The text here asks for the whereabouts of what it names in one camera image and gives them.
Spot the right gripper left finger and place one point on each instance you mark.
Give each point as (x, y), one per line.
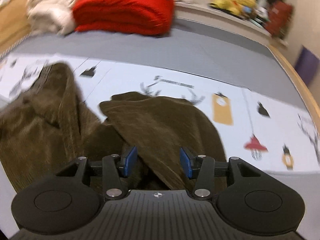
(115, 167)

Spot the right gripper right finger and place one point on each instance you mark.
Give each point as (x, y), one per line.
(200, 168)

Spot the brown corduroy pants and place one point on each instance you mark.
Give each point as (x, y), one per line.
(48, 126)

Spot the printed grey bed sheet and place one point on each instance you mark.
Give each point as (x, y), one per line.
(272, 127)

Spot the red folded blanket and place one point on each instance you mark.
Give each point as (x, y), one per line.
(144, 17)

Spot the yellow bear plush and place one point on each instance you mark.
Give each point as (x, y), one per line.
(234, 7)

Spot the cream folded blanket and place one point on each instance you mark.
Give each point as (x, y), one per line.
(51, 16)

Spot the red cushion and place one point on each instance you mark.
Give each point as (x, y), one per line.
(279, 18)

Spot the wooden bed frame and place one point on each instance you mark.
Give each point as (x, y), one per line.
(15, 29)

